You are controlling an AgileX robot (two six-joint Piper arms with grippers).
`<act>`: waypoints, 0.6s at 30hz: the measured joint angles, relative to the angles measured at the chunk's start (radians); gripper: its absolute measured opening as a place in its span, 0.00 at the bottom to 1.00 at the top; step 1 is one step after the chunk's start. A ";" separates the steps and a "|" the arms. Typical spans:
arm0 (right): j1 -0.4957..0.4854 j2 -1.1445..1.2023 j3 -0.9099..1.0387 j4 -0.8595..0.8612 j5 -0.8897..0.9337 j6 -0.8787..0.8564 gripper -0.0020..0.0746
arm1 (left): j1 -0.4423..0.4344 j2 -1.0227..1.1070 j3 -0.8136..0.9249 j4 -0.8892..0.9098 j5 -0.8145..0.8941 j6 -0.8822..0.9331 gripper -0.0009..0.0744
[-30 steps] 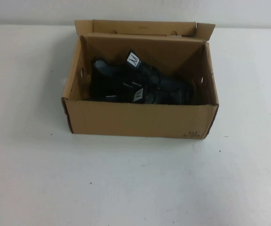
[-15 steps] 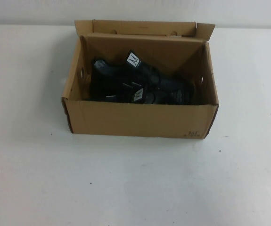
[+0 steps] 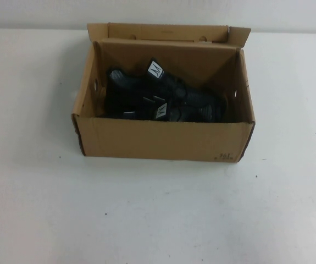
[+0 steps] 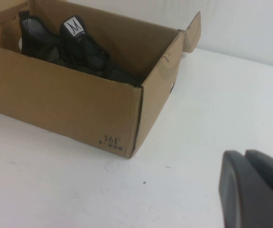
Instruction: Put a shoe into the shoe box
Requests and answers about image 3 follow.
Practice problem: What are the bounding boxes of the black knit sneaker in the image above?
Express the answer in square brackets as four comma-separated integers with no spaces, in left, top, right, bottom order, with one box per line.
[104,57,226,111]
[99,102,230,123]

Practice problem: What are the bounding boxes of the brown cardboard shoe box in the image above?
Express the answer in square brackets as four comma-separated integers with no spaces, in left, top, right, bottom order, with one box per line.
[71,23,257,163]

